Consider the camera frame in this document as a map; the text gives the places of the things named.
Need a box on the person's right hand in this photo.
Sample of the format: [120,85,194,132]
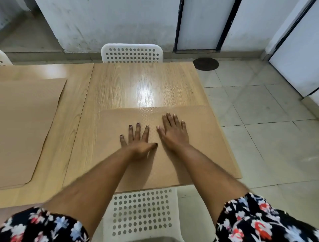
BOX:
[156,112,190,153]

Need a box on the beige textured placemat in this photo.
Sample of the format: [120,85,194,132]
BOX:
[0,78,68,190]
[96,104,243,194]

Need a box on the person's right forearm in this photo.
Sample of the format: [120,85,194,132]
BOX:
[172,143,251,226]

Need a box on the dark round floor drain cover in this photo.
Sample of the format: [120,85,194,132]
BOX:
[192,57,220,72]

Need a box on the white door with metal latch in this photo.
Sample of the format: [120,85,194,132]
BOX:
[173,0,243,52]

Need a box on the white perforated plastic chair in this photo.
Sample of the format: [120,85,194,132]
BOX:
[100,43,164,64]
[103,187,185,242]
[0,49,13,67]

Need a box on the person's left hand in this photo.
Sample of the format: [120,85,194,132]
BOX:
[119,122,158,161]

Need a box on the wooden table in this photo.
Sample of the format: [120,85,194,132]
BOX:
[0,61,244,209]

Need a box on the person's left forearm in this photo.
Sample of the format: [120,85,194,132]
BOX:
[41,147,150,237]

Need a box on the black floral garment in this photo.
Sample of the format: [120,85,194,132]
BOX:
[0,193,319,242]

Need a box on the white door black frame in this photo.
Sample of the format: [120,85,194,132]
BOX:
[268,0,319,98]

